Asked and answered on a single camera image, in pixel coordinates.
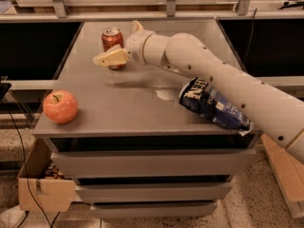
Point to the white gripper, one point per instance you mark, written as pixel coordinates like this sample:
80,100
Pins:
135,47

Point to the red coke can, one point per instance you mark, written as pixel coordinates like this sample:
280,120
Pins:
112,39

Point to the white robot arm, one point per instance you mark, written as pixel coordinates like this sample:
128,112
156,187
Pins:
276,113

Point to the blue chip bag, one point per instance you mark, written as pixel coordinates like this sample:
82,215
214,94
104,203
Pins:
206,101

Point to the red apple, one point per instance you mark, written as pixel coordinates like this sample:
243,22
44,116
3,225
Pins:
60,106

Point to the grey drawer cabinet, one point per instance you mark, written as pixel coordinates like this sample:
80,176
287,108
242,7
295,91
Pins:
133,150

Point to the cardboard box on left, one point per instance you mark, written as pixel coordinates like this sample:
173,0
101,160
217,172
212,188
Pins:
36,191

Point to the cardboard box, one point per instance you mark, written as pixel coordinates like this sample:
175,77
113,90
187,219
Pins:
36,191
289,174

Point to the cardboard box on right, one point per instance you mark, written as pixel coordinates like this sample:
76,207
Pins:
289,174

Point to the metal shelf frame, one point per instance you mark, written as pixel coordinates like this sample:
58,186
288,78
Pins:
17,11

